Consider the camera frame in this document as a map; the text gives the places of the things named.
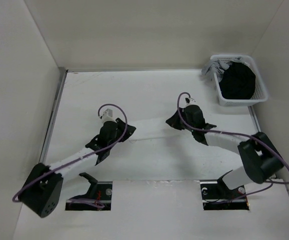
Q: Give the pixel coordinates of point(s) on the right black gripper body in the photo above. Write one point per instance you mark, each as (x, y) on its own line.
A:
(191, 124)

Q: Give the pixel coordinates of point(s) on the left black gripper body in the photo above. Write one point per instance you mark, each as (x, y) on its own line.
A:
(112, 141)

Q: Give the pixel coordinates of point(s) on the white tank top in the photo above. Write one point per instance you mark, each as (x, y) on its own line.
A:
(155, 128)

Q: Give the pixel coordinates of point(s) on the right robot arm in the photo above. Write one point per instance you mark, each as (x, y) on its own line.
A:
(244, 146)

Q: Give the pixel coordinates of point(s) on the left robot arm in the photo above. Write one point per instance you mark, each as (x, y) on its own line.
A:
(42, 189)

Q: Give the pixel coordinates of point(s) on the grey tank top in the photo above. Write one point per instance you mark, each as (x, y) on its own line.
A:
(218, 67)

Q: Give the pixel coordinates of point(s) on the black tank top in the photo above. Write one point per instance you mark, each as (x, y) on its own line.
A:
(238, 82)

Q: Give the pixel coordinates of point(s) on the white plastic basket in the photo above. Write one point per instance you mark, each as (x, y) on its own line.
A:
(260, 94)

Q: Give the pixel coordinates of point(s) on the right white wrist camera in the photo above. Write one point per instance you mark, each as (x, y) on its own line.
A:
(189, 101)

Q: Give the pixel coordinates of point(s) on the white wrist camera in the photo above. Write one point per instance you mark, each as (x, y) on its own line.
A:
(189, 101)
(107, 116)

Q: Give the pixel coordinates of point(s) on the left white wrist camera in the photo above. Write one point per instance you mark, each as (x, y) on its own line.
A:
(107, 116)

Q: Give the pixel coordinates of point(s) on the right metal table rail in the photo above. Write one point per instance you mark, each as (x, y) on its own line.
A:
(257, 120)

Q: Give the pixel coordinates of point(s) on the metal table rail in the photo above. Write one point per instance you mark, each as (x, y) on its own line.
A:
(257, 120)
(53, 115)

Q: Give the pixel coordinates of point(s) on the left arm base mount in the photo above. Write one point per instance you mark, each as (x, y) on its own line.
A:
(97, 198)

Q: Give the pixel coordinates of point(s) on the left metal table rail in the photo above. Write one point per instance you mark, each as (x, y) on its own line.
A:
(53, 115)

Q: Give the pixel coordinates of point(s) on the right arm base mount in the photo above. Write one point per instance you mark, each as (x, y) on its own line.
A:
(216, 197)

